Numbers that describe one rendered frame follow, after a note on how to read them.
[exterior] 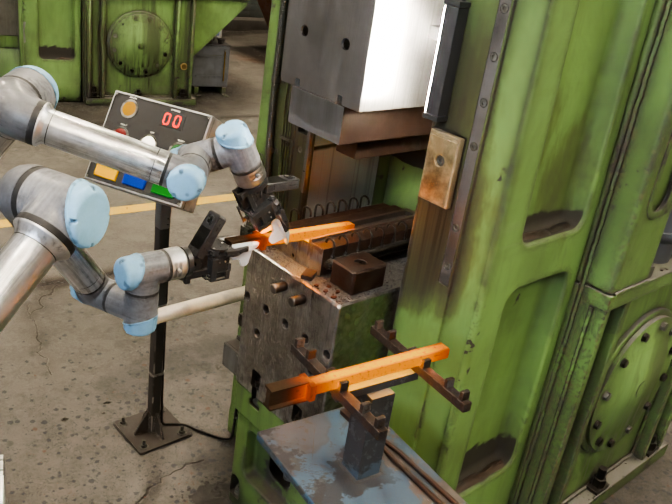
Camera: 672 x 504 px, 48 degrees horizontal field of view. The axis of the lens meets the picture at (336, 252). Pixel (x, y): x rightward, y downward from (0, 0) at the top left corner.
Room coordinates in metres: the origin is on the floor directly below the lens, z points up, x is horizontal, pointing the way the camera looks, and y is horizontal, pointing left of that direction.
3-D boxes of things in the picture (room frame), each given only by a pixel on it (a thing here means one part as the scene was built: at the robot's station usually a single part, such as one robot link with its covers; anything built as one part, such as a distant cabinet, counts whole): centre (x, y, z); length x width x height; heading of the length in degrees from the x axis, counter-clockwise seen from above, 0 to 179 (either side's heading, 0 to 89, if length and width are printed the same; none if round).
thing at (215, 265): (1.60, 0.31, 0.99); 0.12 x 0.08 x 0.09; 135
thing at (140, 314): (1.50, 0.43, 0.90); 0.11 x 0.08 x 0.11; 67
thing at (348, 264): (1.76, -0.07, 0.95); 0.12 x 0.08 x 0.06; 135
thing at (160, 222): (2.18, 0.55, 0.54); 0.04 x 0.04 x 1.08; 45
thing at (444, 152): (1.71, -0.21, 1.27); 0.09 x 0.02 x 0.17; 45
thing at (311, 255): (1.99, -0.05, 0.96); 0.42 x 0.20 x 0.09; 135
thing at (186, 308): (2.02, 0.41, 0.62); 0.44 x 0.05 x 0.05; 135
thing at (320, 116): (1.99, -0.05, 1.32); 0.42 x 0.20 x 0.10; 135
